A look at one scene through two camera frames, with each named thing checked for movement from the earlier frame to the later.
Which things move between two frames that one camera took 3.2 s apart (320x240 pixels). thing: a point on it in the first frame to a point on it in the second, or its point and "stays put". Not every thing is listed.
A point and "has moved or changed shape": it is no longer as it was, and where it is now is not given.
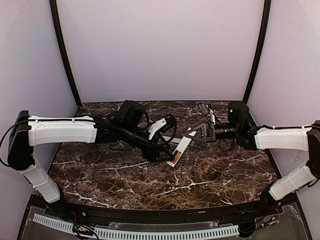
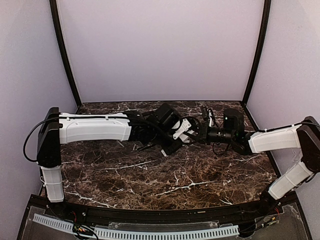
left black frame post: [54, 13] stays put
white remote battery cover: [174, 140] has moved or changed shape
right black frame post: [263, 36] stays put
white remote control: [179, 150] has moved or changed shape
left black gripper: [152, 155] to [173, 146]
